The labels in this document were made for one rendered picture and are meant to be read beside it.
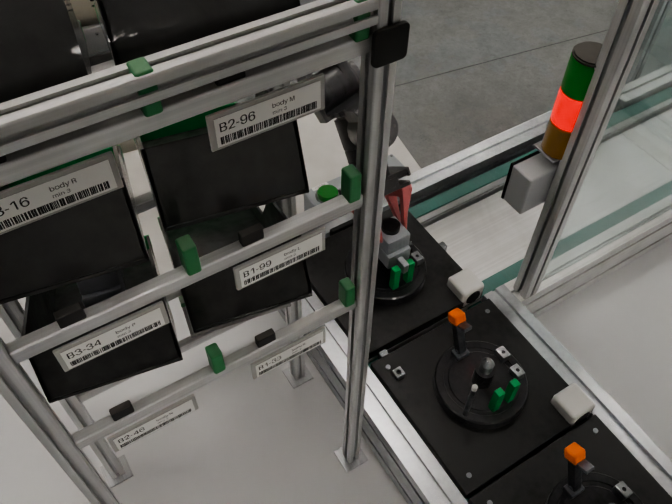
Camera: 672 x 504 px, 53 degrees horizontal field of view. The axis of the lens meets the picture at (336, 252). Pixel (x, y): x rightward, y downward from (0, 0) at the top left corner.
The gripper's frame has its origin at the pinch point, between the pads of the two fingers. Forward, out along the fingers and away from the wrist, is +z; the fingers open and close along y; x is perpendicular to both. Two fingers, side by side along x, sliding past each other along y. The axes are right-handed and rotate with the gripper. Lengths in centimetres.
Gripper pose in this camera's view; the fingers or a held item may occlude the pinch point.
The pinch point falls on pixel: (390, 231)
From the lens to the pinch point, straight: 107.8
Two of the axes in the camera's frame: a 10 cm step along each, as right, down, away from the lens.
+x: -4.2, -1.2, 9.0
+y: 8.5, -4.1, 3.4
